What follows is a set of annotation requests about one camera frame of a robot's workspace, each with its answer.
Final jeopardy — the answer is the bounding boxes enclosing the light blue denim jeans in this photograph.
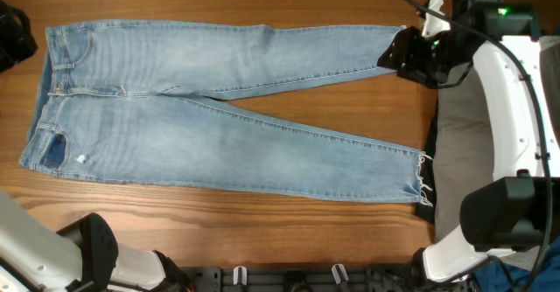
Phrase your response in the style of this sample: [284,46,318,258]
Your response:
[19,20,428,204]

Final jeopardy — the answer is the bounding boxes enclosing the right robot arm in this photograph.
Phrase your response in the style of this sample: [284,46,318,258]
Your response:
[378,0,559,289]

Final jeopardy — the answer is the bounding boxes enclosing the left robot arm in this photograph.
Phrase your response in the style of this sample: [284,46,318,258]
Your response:
[1,23,195,291]

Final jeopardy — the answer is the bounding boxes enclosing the grey folded shorts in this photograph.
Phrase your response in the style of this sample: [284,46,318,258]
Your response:
[432,36,559,270]

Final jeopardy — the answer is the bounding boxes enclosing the dark blue folded garment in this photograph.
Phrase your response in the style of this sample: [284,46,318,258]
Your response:
[475,239,559,292]

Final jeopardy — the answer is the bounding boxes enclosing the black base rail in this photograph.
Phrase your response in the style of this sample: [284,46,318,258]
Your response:
[183,267,413,292]

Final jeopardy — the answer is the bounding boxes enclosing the right grey rail clip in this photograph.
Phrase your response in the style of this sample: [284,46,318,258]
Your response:
[331,263,349,285]

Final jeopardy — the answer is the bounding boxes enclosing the grey rail clip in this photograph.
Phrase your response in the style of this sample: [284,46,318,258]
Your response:
[233,266,248,286]
[331,263,349,285]

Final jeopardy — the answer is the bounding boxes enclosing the left grey rail clip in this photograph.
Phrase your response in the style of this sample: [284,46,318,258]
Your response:
[233,266,248,286]

